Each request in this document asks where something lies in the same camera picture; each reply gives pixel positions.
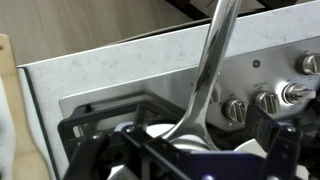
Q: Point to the black cast iron burner grate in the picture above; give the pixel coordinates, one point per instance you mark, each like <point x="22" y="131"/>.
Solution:
<point x="71" y="123"/>

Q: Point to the white cutting board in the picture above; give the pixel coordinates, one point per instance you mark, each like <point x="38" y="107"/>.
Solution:
<point x="5" y="140"/>

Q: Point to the wooden spatula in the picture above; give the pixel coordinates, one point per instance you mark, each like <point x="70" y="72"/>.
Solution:
<point x="10" y="100"/>

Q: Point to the stainless steel gas cooktop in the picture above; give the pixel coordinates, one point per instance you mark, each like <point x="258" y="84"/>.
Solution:
<point x="160" y="83"/>

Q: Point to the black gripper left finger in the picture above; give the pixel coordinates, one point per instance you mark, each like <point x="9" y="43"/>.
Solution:
<point x="141" y="116"/>

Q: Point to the silver stove knob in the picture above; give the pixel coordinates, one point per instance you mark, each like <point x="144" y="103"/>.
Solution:
<point x="296" y="93"/>
<point x="266" y="102"/>
<point x="310" y="65"/>
<point x="235" y="110"/>

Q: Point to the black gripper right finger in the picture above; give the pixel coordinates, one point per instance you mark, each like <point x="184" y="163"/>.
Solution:
<point x="261" y="125"/>

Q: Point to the metal spoon utensil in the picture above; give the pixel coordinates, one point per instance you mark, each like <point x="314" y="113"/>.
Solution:
<point x="206" y="76"/>

